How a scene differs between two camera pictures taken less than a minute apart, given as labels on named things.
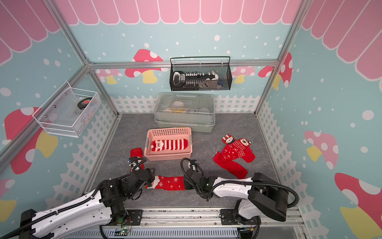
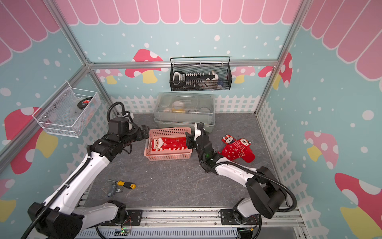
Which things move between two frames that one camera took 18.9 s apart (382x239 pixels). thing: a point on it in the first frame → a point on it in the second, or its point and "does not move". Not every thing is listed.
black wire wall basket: (188, 73) does not move
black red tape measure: (83, 102) does not move
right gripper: (186, 185) → (191, 140)
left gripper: (152, 176) → (139, 137)
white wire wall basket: (69, 113) does not move
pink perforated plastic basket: (168, 134) does not move
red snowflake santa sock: (168, 183) → (169, 143)
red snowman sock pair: (232, 150) does not move
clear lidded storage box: (196, 111) does not move
